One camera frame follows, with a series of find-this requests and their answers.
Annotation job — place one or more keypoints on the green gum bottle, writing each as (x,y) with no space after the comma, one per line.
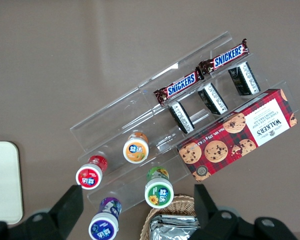
(159,193)

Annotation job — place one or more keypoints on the clear acrylic display stand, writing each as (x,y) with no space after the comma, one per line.
(110,120)

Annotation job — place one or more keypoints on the white rectangular tray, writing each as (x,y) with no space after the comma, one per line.
(3,182)

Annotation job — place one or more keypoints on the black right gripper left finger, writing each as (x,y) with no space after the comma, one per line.
(65,210)

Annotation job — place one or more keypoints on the purple gum bottle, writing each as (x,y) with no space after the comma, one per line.
(103,228)

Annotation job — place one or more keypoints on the small black and white box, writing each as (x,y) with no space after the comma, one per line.
(244,78)
(213,98)
(181,117)

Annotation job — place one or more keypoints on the silver foil packet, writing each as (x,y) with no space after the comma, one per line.
(170,228)

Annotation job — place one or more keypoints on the red gum bottle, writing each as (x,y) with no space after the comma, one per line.
(88,176)

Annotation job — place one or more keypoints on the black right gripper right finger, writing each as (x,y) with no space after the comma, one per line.
(215,225)

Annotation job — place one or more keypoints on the orange gum bottle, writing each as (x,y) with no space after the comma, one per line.
(135,151)

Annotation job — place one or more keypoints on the red Walkers cookie box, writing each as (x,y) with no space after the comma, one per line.
(240,140)

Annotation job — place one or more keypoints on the Snickers chocolate bar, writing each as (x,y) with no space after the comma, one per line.
(227,57)
(181,84)

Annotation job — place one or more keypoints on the light tan wicker basket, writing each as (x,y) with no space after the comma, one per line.
(165,208)

